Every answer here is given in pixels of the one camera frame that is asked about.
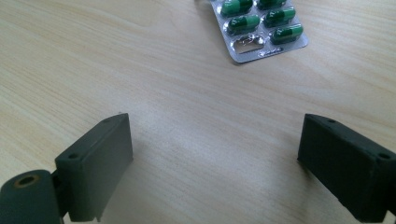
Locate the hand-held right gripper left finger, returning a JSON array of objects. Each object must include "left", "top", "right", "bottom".
[{"left": 54, "top": 112, "right": 134, "bottom": 223}]

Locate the green capsule blister pack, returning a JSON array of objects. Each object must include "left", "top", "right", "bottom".
[{"left": 208, "top": 0, "right": 309, "bottom": 64}]

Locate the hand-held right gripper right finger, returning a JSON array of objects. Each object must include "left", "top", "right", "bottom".
[{"left": 297, "top": 113, "right": 396, "bottom": 224}]

